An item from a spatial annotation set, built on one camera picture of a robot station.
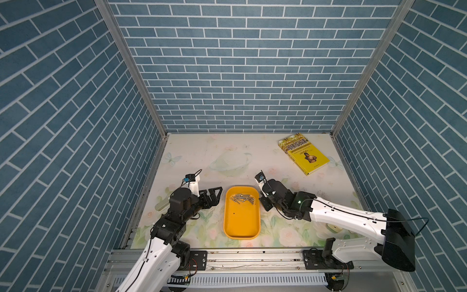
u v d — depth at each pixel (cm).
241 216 88
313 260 74
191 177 67
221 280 77
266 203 69
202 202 68
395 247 39
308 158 105
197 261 73
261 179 68
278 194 57
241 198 91
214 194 68
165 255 50
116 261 75
